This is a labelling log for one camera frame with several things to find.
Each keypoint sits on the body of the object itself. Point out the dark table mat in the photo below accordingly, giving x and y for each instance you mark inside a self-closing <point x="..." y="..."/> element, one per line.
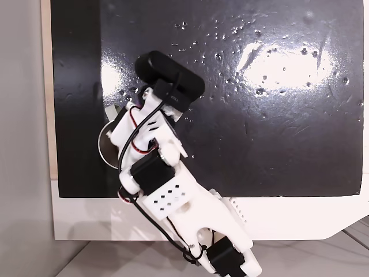
<point x="259" y="144"/>

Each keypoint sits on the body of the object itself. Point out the black oval camera box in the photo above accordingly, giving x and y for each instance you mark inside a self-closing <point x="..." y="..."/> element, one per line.
<point x="161" y="69"/>

